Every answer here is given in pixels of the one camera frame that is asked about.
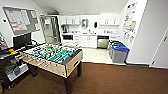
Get white room door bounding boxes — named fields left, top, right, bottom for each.
left=149, top=28, right=168, bottom=70

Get wall posters strip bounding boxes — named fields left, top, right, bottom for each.
left=121, top=1, right=139, bottom=43

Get white kitchen counter cabinets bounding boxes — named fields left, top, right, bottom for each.
left=61, top=32, right=121, bottom=50

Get black coffee machine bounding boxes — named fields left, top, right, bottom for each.
left=61, top=25, right=69, bottom=34

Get wall notice board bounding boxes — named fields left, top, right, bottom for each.
left=2, top=6, right=42, bottom=36

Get black monitor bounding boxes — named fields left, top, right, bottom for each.
left=12, top=32, right=33, bottom=51

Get black microwave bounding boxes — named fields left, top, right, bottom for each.
left=62, top=34, right=75, bottom=42

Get steel refrigerator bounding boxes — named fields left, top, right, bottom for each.
left=39, top=14, right=62, bottom=46

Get blue lidded bin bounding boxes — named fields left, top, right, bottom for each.
left=111, top=44, right=131, bottom=65

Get green lidded bin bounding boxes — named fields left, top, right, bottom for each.
left=108, top=40, right=124, bottom=58

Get wall paper towel dispenser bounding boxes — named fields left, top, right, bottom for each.
left=81, top=18, right=90, bottom=29

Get steel dishwasher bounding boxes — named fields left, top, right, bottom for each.
left=97, top=35, right=110, bottom=50

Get white upper cabinet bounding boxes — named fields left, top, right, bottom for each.
left=99, top=13, right=121, bottom=27
left=59, top=14, right=81, bottom=26

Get foosball table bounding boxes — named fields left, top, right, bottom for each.
left=18, top=43, right=84, bottom=94

